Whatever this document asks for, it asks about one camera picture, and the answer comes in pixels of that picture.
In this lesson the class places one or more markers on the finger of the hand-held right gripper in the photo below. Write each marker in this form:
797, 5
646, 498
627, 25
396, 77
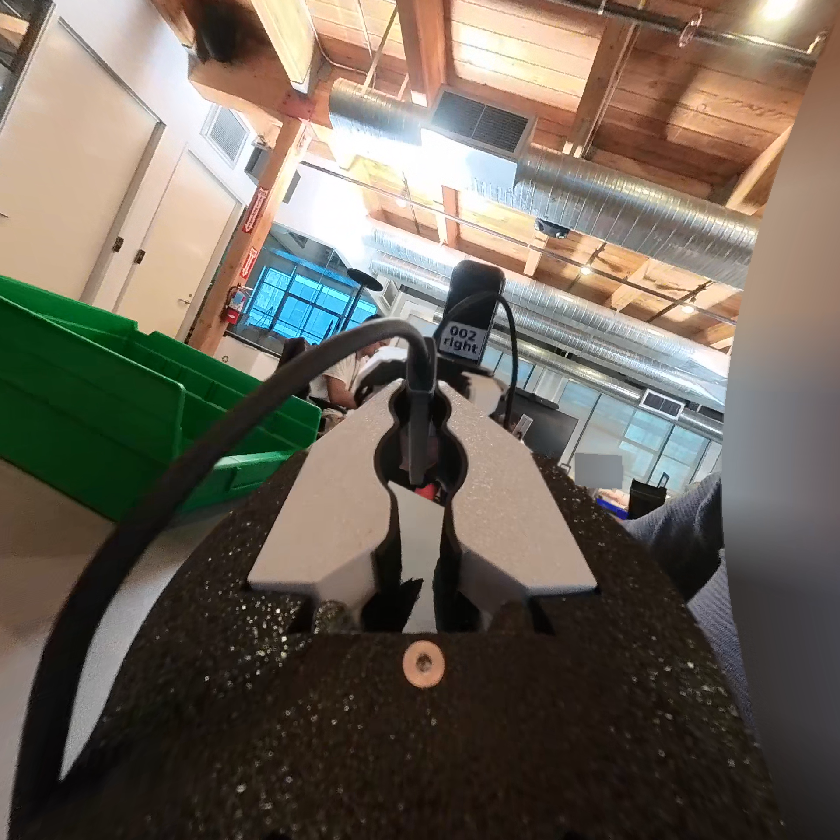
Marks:
390, 358
485, 394

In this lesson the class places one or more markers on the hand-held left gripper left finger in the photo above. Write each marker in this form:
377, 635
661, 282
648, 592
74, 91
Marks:
321, 518

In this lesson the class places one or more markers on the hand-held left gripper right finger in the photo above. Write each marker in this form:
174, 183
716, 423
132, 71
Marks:
518, 518

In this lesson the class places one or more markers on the black monitor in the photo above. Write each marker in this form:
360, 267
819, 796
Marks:
548, 430

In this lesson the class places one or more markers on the black round lamp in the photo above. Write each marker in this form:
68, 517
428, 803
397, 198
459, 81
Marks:
364, 282

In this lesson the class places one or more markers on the black ceiling vent grille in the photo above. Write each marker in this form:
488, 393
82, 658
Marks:
482, 121

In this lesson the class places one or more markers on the red fire extinguisher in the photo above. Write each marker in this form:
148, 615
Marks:
235, 308

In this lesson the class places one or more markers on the red column sign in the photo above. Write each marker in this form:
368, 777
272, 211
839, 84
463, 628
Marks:
256, 210

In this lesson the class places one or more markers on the white door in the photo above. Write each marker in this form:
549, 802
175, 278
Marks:
177, 249
59, 164

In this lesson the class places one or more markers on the large green plastic bin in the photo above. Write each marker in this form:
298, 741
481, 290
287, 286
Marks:
98, 394

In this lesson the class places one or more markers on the long silver spiral air duct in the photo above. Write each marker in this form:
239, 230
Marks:
577, 315

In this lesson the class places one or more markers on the large silver spiral air duct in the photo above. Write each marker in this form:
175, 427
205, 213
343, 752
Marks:
623, 203

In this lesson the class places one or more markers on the white wall vent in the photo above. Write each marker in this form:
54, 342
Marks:
228, 134

